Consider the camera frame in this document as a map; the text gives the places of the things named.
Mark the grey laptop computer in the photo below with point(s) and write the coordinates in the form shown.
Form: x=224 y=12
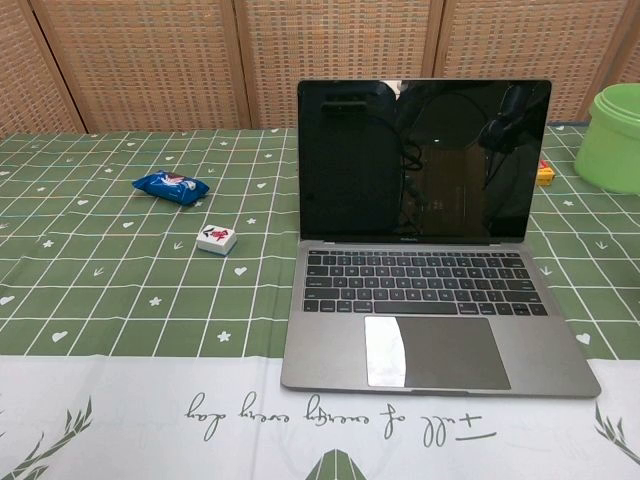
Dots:
x=425 y=280

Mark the white mahjong tile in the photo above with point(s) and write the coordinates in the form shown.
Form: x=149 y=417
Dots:
x=216 y=239

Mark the blue snack packet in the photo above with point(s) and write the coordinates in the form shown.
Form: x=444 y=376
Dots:
x=170 y=186

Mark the green checked tablecloth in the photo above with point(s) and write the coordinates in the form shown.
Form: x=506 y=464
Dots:
x=125 y=280

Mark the woven folding screen panel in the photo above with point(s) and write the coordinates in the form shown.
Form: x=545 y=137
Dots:
x=150 y=60
x=25 y=75
x=525 y=40
x=340 y=40

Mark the yellow snack box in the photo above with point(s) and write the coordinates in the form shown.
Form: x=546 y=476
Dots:
x=547 y=176

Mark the green plastic bucket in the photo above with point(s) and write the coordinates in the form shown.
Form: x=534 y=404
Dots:
x=612 y=145

